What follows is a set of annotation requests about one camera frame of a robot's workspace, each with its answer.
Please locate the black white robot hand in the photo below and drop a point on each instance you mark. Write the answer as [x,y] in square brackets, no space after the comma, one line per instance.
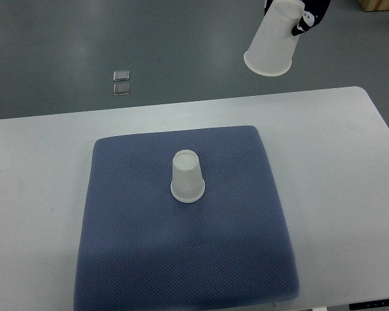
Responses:
[306,16]

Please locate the white paper cup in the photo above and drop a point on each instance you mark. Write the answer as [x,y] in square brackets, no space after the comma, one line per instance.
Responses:
[187,183]
[271,50]

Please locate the wooden box corner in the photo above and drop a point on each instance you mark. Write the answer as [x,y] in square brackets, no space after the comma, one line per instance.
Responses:
[374,5]

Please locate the upper metal floor plate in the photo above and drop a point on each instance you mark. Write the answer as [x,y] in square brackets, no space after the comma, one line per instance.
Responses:
[121,75]

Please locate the white paper cup on mat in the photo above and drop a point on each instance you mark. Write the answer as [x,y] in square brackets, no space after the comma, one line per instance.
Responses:
[187,183]

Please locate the blue grey fabric mat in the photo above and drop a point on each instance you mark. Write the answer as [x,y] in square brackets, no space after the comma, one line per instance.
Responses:
[141,249]

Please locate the black table control panel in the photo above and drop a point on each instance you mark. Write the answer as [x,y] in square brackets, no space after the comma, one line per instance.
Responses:
[369,305]

